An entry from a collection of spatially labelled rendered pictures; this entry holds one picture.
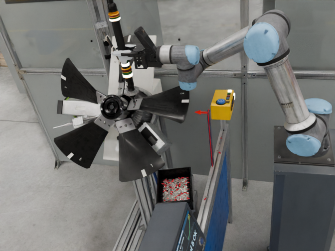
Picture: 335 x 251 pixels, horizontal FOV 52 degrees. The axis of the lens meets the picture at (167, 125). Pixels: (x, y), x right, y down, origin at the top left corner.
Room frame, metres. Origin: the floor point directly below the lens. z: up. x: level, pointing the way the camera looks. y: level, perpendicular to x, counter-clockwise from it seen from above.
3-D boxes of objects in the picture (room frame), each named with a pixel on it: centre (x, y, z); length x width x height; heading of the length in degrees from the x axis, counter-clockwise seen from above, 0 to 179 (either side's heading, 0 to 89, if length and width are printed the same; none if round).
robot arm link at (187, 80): (1.30, -0.13, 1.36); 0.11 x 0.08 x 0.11; 143
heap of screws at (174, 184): (1.15, 0.02, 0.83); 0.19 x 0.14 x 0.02; 174
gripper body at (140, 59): (1.34, 0.03, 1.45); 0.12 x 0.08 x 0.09; 68
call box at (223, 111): (1.52, -0.31, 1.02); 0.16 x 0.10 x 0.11; 158
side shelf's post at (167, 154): (1.93, 0.04, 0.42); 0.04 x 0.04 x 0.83; 68
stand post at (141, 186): (1.53, 0.22, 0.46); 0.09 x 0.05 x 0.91; 68
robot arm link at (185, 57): (1.28, -0.12, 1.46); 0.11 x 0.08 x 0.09; 68
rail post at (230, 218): (1.55, -0.32, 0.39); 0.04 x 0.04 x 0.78; 68
